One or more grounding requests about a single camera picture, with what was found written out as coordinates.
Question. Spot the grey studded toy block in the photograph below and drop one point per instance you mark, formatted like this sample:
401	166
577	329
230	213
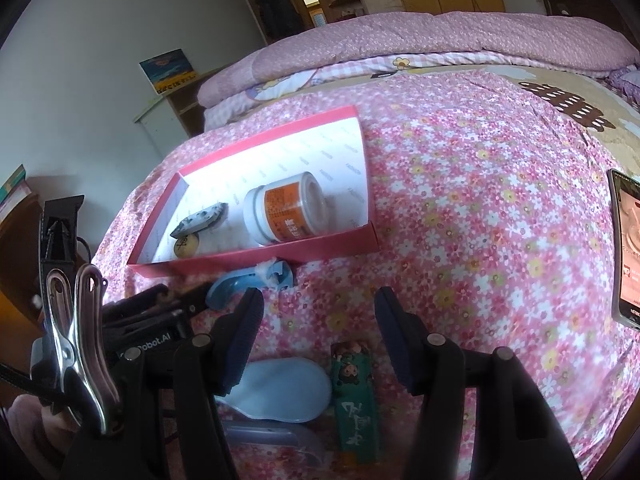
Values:
200	220

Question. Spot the dark hanging coat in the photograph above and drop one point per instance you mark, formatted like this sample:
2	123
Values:
280	10

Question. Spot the pink cardboard box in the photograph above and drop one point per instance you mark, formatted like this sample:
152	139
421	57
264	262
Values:
310	247

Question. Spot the pink floral quilt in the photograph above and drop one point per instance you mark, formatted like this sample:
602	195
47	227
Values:
450	35

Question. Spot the round wooden chess piece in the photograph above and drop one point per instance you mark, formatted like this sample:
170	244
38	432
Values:
186	246

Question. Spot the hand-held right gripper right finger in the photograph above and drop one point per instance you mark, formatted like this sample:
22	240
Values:
395	330

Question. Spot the cartoon print bed sheet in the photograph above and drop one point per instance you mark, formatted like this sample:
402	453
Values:
500	72

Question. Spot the green cartoon print lighter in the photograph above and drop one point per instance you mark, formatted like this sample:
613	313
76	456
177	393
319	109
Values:
357	410

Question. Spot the metal spring clip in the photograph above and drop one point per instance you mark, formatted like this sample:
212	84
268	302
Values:
85	375

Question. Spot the person's left hand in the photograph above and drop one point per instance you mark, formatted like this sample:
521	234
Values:
35	425

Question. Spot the pink floral bed sheet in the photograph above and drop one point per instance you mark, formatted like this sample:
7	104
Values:
475	185

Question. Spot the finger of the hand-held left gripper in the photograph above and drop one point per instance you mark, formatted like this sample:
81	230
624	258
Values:
145	297
195	300

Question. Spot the smartphone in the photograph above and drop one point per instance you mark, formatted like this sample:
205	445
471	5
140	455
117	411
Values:
627	260

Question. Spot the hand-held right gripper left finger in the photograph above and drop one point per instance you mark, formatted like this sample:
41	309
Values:
245	345

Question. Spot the picture book on cabinet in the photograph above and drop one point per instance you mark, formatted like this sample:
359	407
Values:
167	70

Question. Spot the purple white pillow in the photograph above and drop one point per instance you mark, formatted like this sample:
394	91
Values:
627	80

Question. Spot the white bedside cabinet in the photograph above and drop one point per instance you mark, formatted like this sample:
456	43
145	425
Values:
160	125

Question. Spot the wooden desk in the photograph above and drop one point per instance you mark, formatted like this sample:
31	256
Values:
20	260

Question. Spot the grey plastic clipper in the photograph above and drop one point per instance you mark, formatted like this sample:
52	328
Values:
290	390

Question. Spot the white jar with orange label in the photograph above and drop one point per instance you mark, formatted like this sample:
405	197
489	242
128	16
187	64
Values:
285	210

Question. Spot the blue and white plastic item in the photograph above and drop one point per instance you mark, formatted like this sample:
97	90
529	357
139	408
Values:
227	287

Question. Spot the stack of books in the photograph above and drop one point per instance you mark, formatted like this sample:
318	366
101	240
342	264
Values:
15	185

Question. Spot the dark wooden headboard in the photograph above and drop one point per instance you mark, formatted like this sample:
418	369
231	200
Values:
575	2

